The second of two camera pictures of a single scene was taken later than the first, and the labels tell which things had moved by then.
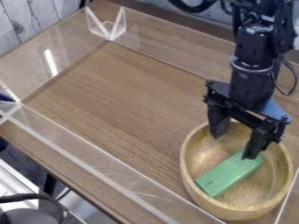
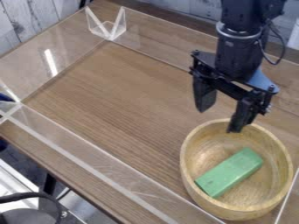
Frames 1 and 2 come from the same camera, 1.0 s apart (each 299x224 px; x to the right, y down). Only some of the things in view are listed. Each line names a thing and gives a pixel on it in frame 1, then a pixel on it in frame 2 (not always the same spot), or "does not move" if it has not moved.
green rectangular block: x=224 y=176 does not move
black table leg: x=49 y=185 does not move
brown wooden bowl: x=261 y=191 does not move
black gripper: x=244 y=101 → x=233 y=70
